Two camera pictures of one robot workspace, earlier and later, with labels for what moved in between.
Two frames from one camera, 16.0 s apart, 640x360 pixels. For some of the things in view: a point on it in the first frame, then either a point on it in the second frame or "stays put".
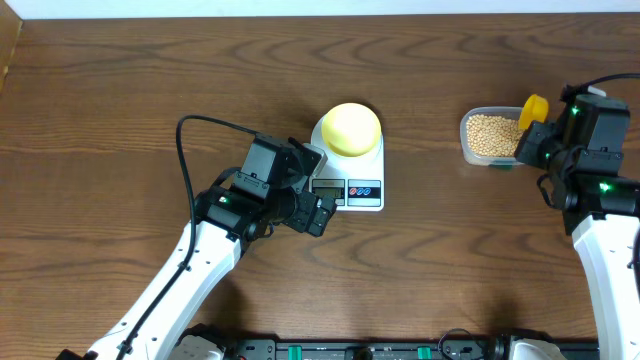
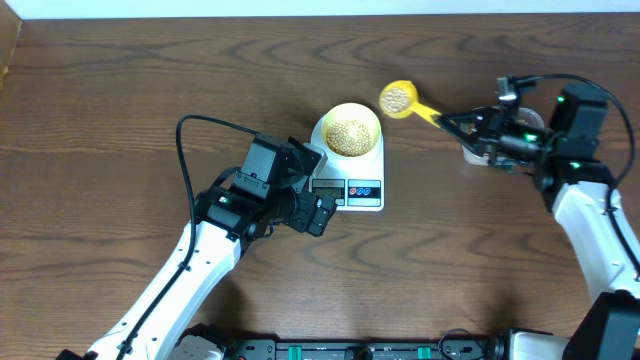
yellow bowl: [351, 129] stays put
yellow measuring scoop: [535, 108] -> [398, 99]
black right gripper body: [538, 145] -> [503, 136]
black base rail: [387, 349] stays put
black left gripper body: [303, 208] stays put
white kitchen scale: [355, 183] stays put
